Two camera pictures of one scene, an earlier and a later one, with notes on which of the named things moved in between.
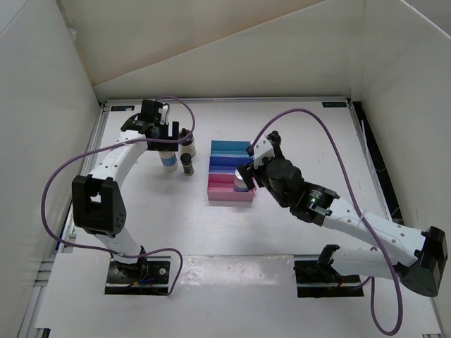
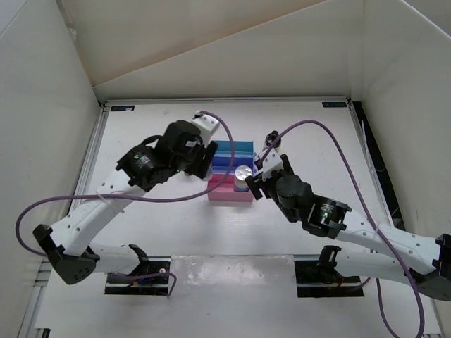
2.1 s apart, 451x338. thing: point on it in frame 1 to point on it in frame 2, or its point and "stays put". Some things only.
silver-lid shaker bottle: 239,184 stays put
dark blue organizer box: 227,163 stays put
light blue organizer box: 227,148 stays put
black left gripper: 164,146 to 196,167
